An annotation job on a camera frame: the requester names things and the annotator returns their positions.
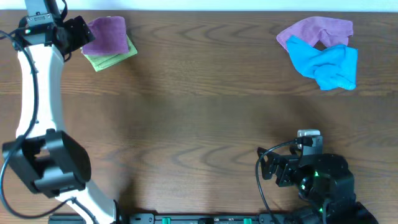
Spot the folded green cloth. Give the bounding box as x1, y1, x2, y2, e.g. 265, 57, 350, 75
81, 33, 138, 72

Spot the left black cable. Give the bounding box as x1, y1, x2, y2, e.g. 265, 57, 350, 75
0, 29, 100, 224

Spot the crumpled blue cloth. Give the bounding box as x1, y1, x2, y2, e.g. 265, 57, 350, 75
286, 35, 358, 91

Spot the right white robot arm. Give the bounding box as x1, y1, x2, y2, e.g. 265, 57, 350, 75
256, 146, 377, 223

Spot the purple microfiber cloth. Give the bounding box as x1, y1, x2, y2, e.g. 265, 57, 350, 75
82, 16, 129, 56

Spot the purple cloth at back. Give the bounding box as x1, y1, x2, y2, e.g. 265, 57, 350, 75
276, 16, 354, 50

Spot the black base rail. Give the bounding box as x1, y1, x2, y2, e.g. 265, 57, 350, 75
48, 213, 297, 224

